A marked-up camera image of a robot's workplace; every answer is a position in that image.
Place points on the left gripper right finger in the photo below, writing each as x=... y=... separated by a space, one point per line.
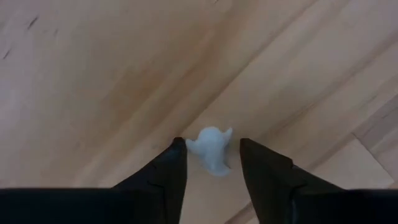
x=264 y=174

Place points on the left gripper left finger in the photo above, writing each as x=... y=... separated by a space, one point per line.
x=171 y=171

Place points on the white ghost figurine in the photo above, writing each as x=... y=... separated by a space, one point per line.
x=211 y=149

